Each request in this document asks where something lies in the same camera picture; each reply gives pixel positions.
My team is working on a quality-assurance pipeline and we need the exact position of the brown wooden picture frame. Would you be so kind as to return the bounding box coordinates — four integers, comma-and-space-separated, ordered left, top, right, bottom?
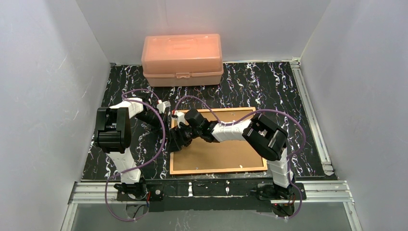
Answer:
169, 107, 268, 176

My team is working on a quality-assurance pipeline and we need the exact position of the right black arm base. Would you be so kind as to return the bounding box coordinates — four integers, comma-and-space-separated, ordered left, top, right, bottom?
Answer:
256, 183, 307, 203

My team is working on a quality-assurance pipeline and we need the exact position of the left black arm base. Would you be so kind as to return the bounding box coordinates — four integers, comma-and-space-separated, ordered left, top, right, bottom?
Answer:
114, 182, 164, 202

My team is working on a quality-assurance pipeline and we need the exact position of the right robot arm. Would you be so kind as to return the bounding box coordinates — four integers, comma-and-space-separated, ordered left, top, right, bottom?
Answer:
168, 109, 293, 188

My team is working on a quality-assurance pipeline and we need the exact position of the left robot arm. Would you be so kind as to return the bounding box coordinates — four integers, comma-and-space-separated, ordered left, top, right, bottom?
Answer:
94, 98, 170, 184

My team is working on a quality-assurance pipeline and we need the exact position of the pink plastic storage box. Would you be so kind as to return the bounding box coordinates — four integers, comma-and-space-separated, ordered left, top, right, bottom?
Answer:
141, 34, 224, 87

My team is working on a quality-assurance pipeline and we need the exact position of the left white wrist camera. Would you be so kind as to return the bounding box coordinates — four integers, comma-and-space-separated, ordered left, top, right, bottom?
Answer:
156, 100, 171, 115

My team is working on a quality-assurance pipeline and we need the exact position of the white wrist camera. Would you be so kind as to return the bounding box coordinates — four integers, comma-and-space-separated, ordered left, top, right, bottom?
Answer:
156, 100, 171, 115
171, 110, 186, 128

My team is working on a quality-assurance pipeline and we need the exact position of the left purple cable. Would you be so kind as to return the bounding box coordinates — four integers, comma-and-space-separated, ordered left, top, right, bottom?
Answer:
104, 89, 167, 223

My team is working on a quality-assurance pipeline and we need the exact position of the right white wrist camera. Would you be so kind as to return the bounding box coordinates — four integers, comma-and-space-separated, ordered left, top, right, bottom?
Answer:
171, 110, 186, 128

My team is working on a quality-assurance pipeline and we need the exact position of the aluminium front rail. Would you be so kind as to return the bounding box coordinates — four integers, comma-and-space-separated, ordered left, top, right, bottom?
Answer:
68, 179, 355, 204

